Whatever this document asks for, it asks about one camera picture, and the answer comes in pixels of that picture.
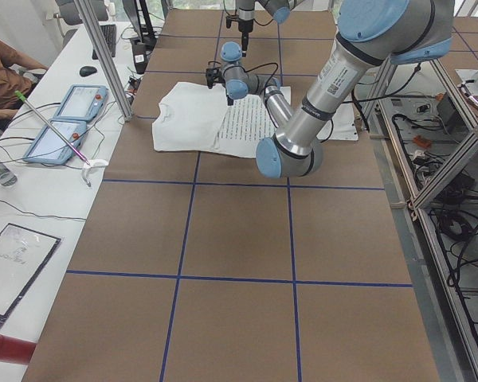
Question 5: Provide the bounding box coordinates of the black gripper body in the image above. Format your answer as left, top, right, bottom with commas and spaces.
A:
238, 18, 253, 33

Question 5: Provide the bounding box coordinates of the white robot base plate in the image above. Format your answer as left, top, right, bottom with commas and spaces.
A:
317, 103, 359, 141

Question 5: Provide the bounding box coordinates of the red cylinder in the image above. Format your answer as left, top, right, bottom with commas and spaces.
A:
0, 334, 37, 365

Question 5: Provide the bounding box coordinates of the blue teach pendant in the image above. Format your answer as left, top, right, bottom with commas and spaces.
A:
53, 84, 108, 122
23, 119, 87, 165

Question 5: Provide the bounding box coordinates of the lower blue teach pendant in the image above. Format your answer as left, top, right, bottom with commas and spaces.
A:
23, 119, 87, 165

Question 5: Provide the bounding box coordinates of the person in brown shirt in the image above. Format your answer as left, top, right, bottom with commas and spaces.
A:
0, 40, 49, 131

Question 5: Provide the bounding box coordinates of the white curved hook tool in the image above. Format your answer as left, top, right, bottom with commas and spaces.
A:
81, 159, 109, 188

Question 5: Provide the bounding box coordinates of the grey aluminium frame post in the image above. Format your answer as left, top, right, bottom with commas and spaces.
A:
74, 0, 133, 122

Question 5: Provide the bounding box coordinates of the black computer mouse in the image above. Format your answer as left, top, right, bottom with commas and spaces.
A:
79, 65, 97, 77

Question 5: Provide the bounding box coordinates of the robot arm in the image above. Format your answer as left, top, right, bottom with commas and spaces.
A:
226, 0, 302, 57
221, 0, 455, 178

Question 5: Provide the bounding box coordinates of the white long-sleeve printed shirt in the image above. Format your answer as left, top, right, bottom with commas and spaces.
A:
152, 82, 275, 158

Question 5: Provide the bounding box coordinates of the upper blue teach pendant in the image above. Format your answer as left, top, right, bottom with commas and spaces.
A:
53, 84, 108, 122

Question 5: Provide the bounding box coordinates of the black keyboard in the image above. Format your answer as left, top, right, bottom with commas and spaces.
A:
100, 24, 117, 58

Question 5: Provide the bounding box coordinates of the black framed document sleeve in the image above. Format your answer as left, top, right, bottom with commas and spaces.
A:
0, 223, 61, 329

